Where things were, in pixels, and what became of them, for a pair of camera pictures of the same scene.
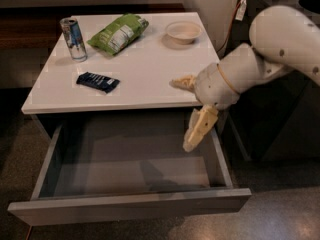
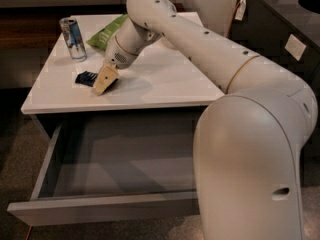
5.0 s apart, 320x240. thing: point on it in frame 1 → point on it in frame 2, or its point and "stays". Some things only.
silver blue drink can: x=76 y=44 stays
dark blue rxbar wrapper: x=100 y=83 stays
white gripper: x=214 y=85 → x=115 y=56
